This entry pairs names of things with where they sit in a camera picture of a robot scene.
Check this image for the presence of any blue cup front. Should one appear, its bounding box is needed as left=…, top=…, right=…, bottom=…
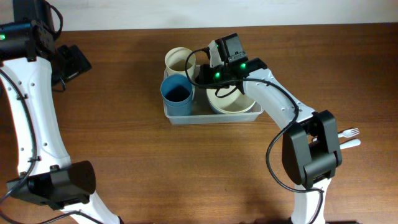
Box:
left=160, top=74, right=193, bottom=106

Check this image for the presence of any blue cup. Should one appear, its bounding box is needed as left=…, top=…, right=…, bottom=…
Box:
left=165, top=101, right=193, bottom=116
left=160, top=74, right=193, bottom=106

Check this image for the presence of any cream bowl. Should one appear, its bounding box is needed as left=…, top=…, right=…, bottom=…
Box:
left=209, top=100, right=256, bottom=114
left=206, top=89, right=255, bottom=114

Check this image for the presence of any white plastic fork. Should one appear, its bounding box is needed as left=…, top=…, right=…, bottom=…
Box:
left=338, top=128, right=360, bottom=138

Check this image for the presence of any white plastic spoon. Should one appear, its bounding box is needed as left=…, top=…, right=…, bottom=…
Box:
left=340, top=139, right=361, bottom=150

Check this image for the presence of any cream cup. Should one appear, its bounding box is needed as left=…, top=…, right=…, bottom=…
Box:
left=163, top=47, right=196, bottom=91

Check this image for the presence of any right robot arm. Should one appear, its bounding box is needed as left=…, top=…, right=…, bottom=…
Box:
left=193, top=33, right=343, bottom=223

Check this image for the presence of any blue bowl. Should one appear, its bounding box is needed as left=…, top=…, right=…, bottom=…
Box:
left=210, top=104, right=223, bottom=114

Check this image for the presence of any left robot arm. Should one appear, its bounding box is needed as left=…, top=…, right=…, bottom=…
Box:
left=1, top=0, right=121, bottom=223

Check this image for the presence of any clear plastic container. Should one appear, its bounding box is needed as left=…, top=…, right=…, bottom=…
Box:
left=162, top=65, right=264, bottom=126

